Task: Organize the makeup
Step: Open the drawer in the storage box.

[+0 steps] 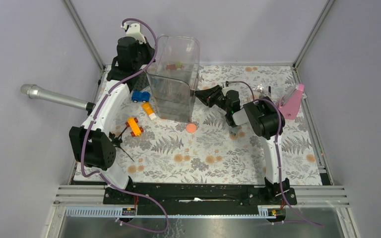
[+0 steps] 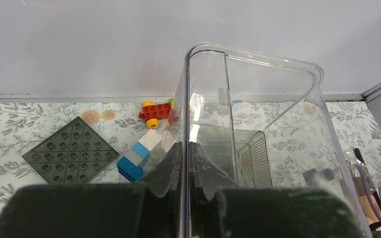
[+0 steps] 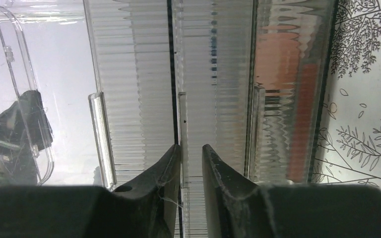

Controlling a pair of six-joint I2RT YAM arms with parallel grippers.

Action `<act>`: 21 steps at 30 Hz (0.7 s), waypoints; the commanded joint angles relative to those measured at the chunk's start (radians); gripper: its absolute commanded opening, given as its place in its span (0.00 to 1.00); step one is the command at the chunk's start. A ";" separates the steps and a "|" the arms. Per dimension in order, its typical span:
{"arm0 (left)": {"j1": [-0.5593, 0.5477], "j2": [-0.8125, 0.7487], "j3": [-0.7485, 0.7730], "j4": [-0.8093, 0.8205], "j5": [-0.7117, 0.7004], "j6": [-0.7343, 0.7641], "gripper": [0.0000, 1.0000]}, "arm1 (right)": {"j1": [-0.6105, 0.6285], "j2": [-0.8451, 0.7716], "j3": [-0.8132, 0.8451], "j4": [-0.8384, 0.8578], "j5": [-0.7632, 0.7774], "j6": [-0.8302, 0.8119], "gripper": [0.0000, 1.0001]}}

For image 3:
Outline clear acrylic organizer box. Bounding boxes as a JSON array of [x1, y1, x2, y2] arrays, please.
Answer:
[[0, 0, 179, 191]]

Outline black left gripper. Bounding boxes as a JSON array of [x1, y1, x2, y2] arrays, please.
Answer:
[[0, 90, 53, 186]]

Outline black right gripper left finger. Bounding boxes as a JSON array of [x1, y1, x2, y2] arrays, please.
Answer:
[[0, 145, 181, 238]]

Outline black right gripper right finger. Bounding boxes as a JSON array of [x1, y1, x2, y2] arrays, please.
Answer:
[[202, 144, 381, 238]]

